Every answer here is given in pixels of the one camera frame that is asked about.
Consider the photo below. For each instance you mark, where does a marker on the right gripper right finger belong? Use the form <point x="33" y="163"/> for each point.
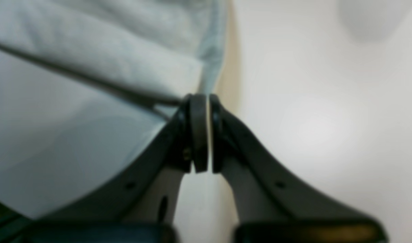
<point x="274" y="205"/>

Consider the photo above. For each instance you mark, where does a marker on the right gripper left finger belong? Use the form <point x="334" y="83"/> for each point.
<point x="137" y="205"/>

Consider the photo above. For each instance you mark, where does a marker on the light grey t-shirt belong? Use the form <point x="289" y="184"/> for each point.
<point x="85" y="85"/>

